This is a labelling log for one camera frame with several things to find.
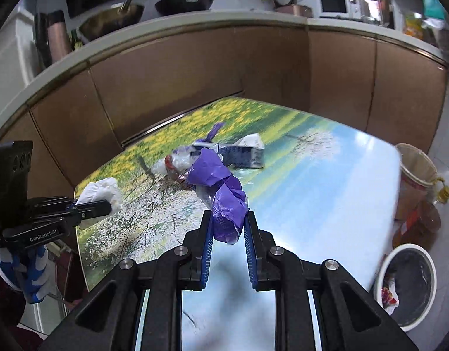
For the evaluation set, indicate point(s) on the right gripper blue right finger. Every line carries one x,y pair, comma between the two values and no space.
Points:
264,276

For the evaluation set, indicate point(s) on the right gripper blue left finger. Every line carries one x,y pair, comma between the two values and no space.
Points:
194,274

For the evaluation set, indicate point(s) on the purple plastic wrapper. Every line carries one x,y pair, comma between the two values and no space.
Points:
222,194

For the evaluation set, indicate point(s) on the white tissue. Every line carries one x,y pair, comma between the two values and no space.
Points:
104,189

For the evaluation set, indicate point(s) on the clear plastic bag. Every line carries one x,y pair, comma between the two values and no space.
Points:
176,165

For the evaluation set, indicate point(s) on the white blue carton package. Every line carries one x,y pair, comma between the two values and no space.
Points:
245,153

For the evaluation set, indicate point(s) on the dark red snack bag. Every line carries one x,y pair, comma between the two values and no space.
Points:
389,297

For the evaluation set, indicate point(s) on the beige trash bin with liner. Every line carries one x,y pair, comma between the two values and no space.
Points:
417,178

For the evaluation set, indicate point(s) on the brown kitchen base cabinets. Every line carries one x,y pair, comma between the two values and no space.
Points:
81,117

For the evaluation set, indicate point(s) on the left blue white gloved hand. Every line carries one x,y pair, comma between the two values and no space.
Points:
27,273

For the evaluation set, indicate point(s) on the flower print table mat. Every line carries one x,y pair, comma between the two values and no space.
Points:
321,188

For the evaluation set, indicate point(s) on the grey bin with white rim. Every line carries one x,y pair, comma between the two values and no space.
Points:
416,284

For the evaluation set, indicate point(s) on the yellow cooking oil bottle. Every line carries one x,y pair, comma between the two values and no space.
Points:
423,224

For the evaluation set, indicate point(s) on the copper thermos bottle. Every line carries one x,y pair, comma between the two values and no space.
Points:
51,38

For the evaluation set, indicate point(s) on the golden wok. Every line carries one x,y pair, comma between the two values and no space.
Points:
117,17

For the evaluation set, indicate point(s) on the black frying pan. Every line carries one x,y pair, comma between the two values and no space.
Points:
172,7

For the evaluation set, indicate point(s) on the white microwave oven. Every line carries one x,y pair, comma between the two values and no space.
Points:
336,9

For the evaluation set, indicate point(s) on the rice cooker with open lid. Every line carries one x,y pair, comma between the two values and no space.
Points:
291,7

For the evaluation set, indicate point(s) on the teal plastic bag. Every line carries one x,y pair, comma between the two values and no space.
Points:
434,9

